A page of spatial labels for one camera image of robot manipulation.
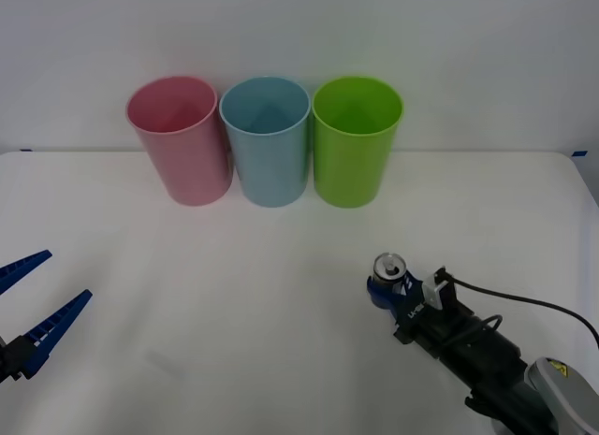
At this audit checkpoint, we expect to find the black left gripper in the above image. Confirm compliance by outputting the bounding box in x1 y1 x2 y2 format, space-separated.
0 249 94 385

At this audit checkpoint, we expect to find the blue drink can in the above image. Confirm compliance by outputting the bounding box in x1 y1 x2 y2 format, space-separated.
373 252 406 292

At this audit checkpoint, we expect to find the pink plastic waste bin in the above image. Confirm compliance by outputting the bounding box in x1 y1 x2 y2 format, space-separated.
124 75 234 208

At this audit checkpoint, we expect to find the green plastic waste bin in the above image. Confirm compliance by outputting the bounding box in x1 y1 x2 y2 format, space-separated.
311 75 404 210

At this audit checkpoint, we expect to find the pale blue plastic waste bin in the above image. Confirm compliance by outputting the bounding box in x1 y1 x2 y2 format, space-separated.
218 75 312 209

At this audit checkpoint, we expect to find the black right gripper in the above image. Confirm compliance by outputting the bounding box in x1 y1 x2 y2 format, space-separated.
365 267 475 357

